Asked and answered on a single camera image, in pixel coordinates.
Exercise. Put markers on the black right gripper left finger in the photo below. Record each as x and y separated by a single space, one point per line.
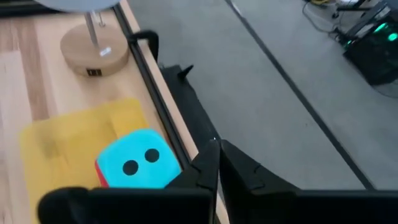
140 205

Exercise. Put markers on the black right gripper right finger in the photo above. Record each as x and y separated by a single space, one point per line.
280 205

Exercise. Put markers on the large turquoise foam die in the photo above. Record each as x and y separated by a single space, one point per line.
140 161

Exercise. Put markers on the large red foam die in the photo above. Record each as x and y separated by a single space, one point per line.
101 177

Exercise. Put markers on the yellow translucent plastic bin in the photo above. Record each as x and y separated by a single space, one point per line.
62 149

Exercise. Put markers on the white cylindrical tube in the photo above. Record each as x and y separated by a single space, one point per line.
93 53

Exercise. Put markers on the black table edge clamp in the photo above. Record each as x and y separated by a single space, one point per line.
149 35

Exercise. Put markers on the black computer tower green lights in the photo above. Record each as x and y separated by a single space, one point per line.
373 53

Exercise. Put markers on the black rolling monitor stand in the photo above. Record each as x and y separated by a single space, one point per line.
357 6

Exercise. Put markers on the black aluminium table frame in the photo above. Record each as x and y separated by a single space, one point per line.
152 90

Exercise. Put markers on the small black edge bracket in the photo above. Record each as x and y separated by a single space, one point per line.
185 71

